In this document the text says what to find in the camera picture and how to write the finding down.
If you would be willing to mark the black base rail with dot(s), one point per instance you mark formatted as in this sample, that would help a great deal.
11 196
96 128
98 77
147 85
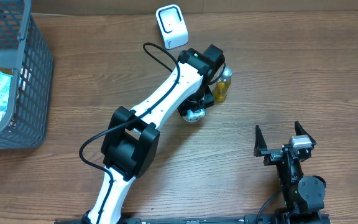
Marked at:
247 219

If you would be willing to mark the dark grey plastic basket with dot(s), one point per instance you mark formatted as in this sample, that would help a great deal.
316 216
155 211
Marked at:
25 53

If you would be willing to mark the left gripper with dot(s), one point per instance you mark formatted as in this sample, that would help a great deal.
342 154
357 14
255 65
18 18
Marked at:
204 101

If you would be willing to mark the green white drink carton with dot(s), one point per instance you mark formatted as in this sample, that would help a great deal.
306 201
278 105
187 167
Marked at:
194 116

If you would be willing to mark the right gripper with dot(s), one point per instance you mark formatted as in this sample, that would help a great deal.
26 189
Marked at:
273 155

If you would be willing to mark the yellow drink bottle silver cap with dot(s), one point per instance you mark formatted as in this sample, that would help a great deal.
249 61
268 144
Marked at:
222 85

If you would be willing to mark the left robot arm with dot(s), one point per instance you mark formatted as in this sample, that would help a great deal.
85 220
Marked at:
127 148

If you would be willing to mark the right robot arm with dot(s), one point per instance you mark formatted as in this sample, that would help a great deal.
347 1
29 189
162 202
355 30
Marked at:
303 194

